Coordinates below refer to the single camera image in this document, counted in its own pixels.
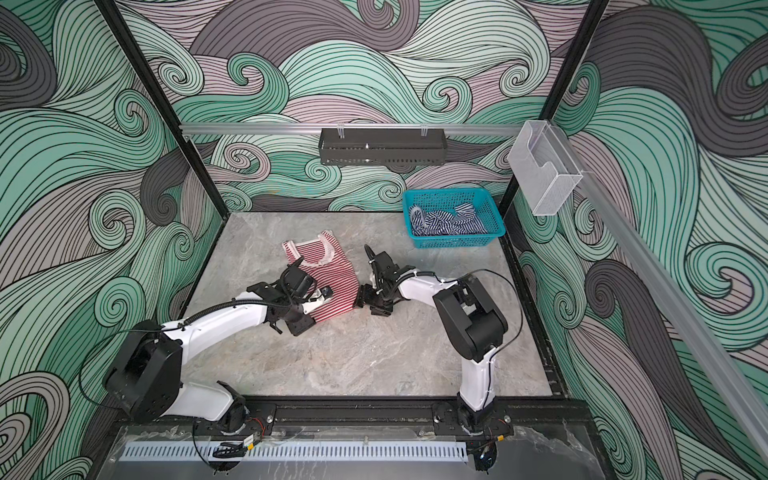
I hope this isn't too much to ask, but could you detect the black frame post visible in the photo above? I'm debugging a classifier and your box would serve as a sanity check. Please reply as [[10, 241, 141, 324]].
[[495, 0, 612, 218], [94, 0, 230, 221]]

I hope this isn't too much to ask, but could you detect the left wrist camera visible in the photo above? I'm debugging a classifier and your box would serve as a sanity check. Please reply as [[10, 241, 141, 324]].
[[301, 286, 333, 314]]

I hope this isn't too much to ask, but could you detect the navy white striped tank top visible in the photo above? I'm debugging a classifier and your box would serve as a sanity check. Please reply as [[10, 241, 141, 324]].
[[408, 203, 487, 237]]

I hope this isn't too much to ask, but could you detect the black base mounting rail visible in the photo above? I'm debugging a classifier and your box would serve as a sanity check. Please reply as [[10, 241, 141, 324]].
[[134, 396, 591, 438]]

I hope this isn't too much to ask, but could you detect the black perforated wall tray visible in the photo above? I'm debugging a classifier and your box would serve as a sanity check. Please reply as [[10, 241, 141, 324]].
[[318, 127, 448, 168]]

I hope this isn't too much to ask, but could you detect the right aluminium rail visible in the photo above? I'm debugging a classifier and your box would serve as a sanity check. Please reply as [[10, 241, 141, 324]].
[[545, 122, 767, 460]]

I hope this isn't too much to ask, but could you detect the aluminium rail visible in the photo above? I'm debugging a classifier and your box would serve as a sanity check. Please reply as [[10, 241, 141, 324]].
[[179, 122, 522, 137], [545, 122, 767, 460]]

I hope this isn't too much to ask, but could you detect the white slotted cable duct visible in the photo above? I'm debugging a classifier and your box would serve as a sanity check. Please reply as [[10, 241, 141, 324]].
[[118, 441, 468, 463]]

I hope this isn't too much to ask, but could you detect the back aluminium rail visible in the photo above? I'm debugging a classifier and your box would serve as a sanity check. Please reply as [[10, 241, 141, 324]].
[[179, 122, 522, 137]]

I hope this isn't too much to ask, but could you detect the left black frame post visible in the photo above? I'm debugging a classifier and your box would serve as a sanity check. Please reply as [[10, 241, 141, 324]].
[[94, 0, 230, 221]]

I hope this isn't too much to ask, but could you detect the clear plastic wall bin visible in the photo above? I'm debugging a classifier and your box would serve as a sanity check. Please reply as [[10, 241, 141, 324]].
[[507, 120, 583, 217]]

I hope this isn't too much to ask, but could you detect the teal plastic basket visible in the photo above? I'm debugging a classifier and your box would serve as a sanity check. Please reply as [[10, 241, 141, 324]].
[[403, 188, 506, 249]]

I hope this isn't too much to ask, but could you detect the right black frame post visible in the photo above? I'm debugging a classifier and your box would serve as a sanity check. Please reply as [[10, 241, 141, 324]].
[[495, 0, 612, 218]]

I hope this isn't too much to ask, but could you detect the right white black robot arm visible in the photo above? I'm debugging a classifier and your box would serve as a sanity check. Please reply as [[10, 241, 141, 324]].
[[356, 245, 509, 416]]

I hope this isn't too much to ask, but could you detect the red white striped tank top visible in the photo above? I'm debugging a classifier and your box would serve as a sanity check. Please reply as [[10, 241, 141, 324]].
[[282, 230, 360, 323]]

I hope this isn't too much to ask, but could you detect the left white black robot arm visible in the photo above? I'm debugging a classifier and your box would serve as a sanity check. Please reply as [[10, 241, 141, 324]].
[[103, 282, 333, 435]]

